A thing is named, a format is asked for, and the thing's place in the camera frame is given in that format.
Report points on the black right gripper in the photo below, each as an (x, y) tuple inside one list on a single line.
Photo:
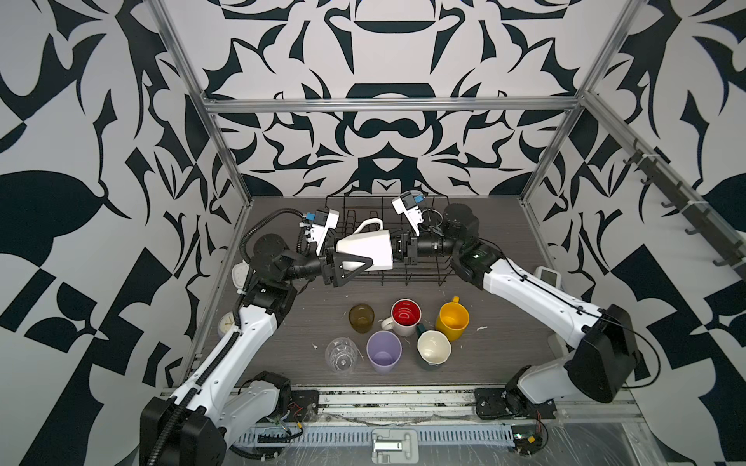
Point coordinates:
[(415, 249)]

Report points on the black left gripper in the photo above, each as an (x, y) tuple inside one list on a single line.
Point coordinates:
[(328, 269)]

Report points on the white faceted mug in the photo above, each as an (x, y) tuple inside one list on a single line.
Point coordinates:
[(370, 240)]

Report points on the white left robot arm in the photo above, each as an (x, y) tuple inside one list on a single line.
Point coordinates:
[(202, 419)]

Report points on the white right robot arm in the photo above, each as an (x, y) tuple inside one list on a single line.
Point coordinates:
[(602, 344)]

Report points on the olive green glass cup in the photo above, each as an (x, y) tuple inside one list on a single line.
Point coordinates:
[(361, 317)]

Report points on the white mug red inside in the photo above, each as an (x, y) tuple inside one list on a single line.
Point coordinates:
[(404, 317)]

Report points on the yellow mug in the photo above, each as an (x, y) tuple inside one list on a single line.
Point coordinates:
[(453, 318)]

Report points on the clear glass cup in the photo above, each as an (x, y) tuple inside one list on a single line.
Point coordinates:
[(342, 355)]

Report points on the lilac plastic cup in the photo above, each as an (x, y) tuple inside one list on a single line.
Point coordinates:
[(384, 351)]

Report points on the white square alarm clock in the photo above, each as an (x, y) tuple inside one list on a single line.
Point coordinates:
[(239, 276)]

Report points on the cream mug dark green outside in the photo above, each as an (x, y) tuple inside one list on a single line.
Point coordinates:
[(433, 347)]

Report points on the round grey alarm clock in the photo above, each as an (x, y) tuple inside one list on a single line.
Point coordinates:
[(226, 324)]

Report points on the white digital thermometer display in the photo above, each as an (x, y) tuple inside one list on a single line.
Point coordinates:
[(548, 275)]

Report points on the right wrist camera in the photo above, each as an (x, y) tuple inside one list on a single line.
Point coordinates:
[(408, 205)]

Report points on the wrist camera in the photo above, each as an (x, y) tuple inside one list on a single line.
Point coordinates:
[(316, 226), (408, 205)]

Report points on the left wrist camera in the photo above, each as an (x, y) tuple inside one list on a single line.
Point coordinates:
[(316, 226)]

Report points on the black wire dish rack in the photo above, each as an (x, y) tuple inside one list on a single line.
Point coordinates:
[(423, 259)]

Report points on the silver latch bracket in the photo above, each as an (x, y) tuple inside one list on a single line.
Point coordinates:
[(396, 446)]

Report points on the white cable duct strip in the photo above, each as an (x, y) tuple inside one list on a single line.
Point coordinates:
[(365, 436)]

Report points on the grey wall hook rail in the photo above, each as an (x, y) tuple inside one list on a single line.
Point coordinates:
[(701, 215)]

